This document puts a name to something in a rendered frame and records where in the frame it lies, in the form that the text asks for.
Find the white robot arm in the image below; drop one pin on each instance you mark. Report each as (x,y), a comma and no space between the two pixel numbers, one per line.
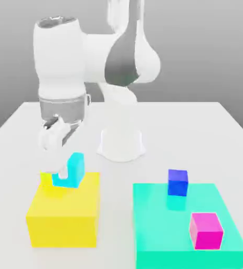
(58,63)

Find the small magenta cube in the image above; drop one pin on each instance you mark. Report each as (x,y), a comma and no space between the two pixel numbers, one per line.
(207,233)

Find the small blue cube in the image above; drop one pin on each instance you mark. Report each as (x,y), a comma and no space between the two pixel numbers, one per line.
(178,185)

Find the large yellow box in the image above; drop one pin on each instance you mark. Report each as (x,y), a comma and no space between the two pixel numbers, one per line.
(64,214)

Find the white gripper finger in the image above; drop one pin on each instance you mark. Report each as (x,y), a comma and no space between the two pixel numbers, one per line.
(62,173)

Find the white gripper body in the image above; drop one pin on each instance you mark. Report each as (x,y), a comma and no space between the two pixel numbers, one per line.
(54,159)

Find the large turquoise box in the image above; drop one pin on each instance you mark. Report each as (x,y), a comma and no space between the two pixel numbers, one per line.
(165,231)

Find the small cyan cube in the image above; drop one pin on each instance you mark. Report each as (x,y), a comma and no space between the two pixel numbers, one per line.
(76,168)

